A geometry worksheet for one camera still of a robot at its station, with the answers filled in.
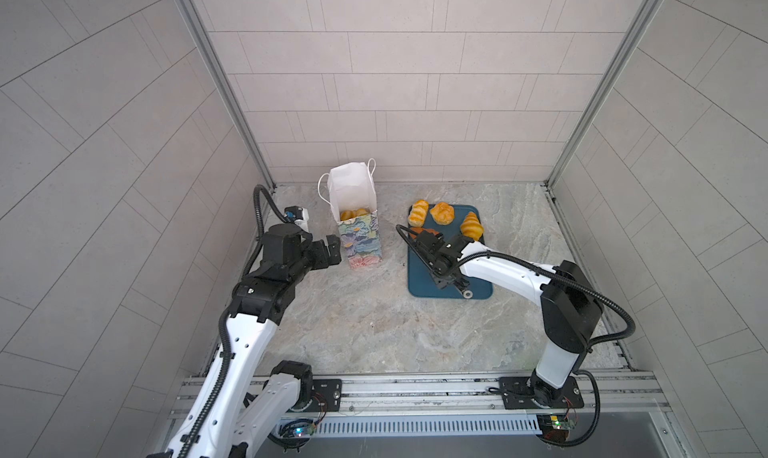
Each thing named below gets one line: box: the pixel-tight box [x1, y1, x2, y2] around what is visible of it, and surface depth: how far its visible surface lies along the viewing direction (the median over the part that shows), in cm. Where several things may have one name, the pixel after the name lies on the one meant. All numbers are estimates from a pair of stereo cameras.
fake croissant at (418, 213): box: [408, 199, 429, 228], surface depth 106 cm
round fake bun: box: [430, 202, 455, 226], surface depth 104 cm
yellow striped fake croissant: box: [460, 212, 484, 241], surface depth 102 cm
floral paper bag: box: [317, 158, 382, 269], surface depth 89 cm
